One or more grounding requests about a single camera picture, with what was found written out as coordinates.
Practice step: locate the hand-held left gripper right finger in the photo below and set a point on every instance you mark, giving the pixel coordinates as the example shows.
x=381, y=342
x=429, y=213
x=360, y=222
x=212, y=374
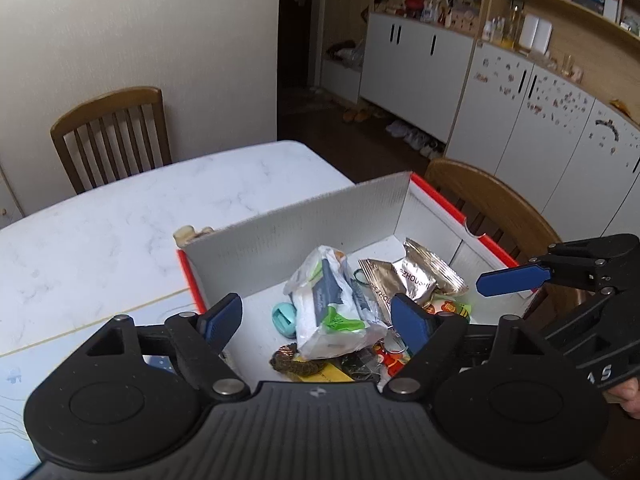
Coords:
x=410, y=320

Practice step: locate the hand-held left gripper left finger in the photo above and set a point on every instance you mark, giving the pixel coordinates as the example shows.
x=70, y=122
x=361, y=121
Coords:
x=220, y=317

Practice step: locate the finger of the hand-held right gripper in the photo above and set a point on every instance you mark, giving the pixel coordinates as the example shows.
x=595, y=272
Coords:
x=600, y=320
x=510, y=280

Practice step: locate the orange printed item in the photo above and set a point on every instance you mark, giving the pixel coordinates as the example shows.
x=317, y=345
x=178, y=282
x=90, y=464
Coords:
x=392, y=358

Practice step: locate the teal round case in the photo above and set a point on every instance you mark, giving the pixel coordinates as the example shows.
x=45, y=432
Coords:
x=284, y=317

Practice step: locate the green carabiner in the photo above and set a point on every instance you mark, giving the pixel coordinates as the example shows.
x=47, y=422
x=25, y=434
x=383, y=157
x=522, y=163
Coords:
x=360, y=275

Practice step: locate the dark small packet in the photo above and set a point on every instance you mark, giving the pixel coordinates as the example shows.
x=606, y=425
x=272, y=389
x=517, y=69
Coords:
x=357, y=365

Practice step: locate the clear plastic packet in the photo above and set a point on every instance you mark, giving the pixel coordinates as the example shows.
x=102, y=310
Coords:
x=325, y=320

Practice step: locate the small yellow box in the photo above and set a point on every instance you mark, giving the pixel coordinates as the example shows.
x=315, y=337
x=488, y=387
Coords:
x=332, y=374

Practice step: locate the red cardboard box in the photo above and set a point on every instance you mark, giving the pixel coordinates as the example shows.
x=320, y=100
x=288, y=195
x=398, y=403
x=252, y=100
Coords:
x=300, y=230

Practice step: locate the person's right hand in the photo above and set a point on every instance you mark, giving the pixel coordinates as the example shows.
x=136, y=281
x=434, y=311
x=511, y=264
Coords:
x=630, y=397

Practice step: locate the light wooden chair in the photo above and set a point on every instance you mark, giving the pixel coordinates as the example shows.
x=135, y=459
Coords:
x=500, y=200

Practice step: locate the small wooden piece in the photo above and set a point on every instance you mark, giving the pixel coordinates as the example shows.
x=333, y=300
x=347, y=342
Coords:
x=187, y=235

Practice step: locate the printed table mat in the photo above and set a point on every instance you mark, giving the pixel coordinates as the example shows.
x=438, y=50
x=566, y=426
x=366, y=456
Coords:
x=50, y=330

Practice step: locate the white shoes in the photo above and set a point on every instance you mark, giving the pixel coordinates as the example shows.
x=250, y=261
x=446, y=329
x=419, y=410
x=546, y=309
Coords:
x=405, y=131

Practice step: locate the orange slippers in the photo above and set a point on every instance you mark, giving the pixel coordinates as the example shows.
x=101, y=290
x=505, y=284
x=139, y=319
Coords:
x=356, y=115

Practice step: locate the dark wooden slatted chair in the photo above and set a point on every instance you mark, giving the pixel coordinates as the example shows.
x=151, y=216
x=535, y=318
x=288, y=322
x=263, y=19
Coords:
x=110, y=105

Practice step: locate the white canister pair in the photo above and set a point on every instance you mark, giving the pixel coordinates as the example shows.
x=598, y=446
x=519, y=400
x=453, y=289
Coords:
x=536, y=33

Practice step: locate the clear glass bottle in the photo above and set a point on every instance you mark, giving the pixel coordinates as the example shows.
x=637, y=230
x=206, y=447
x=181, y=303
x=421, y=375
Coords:
x=510, y=27

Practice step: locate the white and wood cabinet wall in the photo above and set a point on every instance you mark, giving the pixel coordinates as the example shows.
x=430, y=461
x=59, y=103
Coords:
x=500, y=125

